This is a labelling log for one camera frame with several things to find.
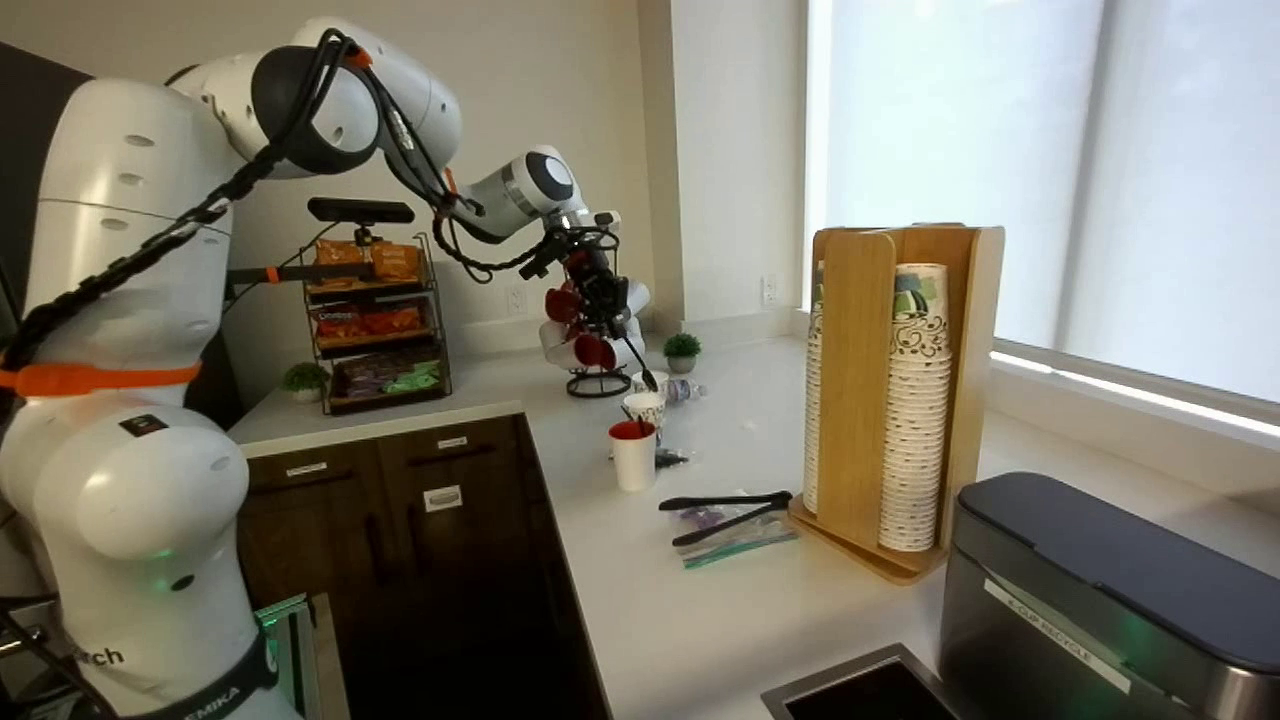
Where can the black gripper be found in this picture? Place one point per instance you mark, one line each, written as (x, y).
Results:
(592, 292)

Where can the black tongs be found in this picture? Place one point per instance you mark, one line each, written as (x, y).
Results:
(719, 513)

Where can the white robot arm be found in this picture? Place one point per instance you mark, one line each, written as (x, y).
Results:
(125, 489)

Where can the middle patterned paper cup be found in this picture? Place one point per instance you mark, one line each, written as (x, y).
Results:
(645, 405)

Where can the white cup red interior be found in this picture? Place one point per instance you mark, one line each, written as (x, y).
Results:
(633, 454)

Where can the wooden cup dispenser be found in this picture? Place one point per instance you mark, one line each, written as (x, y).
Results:
(851, 378)

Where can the mug tree with mugs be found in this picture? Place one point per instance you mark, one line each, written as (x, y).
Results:
(570, 347)

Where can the small green potted plant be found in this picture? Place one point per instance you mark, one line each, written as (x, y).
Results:
(681, 349)

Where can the wooden cabinet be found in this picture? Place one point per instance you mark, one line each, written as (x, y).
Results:
(441, 565)

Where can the stack of paper cups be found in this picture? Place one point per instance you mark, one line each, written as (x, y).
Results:
(916, 408)

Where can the silver metal canister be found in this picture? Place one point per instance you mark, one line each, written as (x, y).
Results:
(1061, 607)

